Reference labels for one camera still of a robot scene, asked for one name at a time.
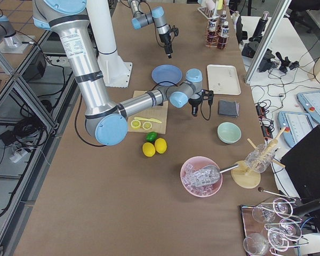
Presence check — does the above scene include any pink ice bowl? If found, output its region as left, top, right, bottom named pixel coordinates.
left=180, top=156, right=223, bottom=197

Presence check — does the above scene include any cream rabbit tray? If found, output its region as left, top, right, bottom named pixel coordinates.
left=207, top=64, right=241, bottom=95

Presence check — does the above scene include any glass mug on stand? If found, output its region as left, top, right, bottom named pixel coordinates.
left=245, top=144, right=275, bottom=173

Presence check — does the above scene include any tea bottle front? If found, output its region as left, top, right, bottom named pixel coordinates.
left=217, top=21, right=229, bottom=50

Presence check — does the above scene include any lemon half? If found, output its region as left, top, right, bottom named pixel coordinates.
left=130, top=119, right=141, bottom=130
left=142, top=121, right=153, bottom=131

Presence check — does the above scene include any green lime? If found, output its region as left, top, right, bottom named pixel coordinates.
left=146, top=132, right=158, bottom=142

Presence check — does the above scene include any mint green bowl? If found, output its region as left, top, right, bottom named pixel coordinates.
left=217, top=122, right=242, bottom=144

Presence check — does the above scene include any metal ice scoop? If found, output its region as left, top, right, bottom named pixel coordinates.
left=193, top=164, right=238, bottom=186

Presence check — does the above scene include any grey folded cloth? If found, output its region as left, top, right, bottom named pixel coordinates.
left=218, top=100, right=239, bottom=118

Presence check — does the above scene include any blue teach pendant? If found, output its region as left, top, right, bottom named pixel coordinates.
left=297, top=91, right=320, bottom=124
left=277, top=111, right=316, bottom=148

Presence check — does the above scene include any lemon half upper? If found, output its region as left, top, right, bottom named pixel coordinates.
left=130, top=119, right=141, bottom=130

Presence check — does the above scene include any tea bottle left rear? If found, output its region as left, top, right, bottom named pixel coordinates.
left=219, top=10, right=227, bottom=26

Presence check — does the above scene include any copper wire bottle rack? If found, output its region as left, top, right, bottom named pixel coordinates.
left=205, top=15, right=229, bottom=50

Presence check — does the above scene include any tea bottle right rear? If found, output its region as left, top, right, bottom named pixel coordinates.
left=206, top=16, right=218, bottom=47

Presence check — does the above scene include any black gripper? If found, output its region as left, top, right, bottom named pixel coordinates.
left=188, top=90, right=214, bottom=116
left=158, top=25, right=179, bottom=59

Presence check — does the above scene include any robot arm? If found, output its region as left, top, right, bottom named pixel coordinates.
left=127, top=1, right=179, bottom=59
left=33, top=1, right=203, bottom=146

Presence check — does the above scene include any wooden cutting board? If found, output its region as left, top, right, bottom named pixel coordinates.
left=121, top=90, right=168, bottom=134

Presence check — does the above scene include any lemon half lower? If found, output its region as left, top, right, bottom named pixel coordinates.
left=142, top=121, right=153, bottom=131

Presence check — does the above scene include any blue round plate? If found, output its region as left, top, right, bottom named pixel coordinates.
left=151, top=65, right=182, bottom=86

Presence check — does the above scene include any tea bottle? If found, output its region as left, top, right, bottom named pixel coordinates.
left=219, top=10, right=227, bottom=26
left=217, top=21, right=229, bottom=50
left=206, top=16, right=218, bottom=47

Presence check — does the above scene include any yellow lemon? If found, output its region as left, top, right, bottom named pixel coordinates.
left=154, top=138, right=167, bottom=154
left=142, top=142, right=156, bottom=157

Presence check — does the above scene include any yellow lemon far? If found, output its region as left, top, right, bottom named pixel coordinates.
left=154, top=138, right=167, bottom=154

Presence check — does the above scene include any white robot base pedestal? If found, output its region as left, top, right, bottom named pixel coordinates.
left=86, top=0, right=132, bottom=88

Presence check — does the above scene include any black monitor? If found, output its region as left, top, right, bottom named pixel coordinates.
left=281, top=125, right=320, bottom=199

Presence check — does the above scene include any yellow lemon near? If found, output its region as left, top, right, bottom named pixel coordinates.
left=142, top=142, right=156, bottom=157

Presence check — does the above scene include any yellow plastic knife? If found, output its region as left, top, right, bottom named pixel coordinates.
left=134, top=116, right=162, bottom=124

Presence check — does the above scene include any wine glass rack tray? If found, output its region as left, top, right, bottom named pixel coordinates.
left=239, top=197, right=309, bottom=255

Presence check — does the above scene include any wooden cup stand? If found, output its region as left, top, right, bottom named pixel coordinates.
left=231, top=127, right=289, bottom=189

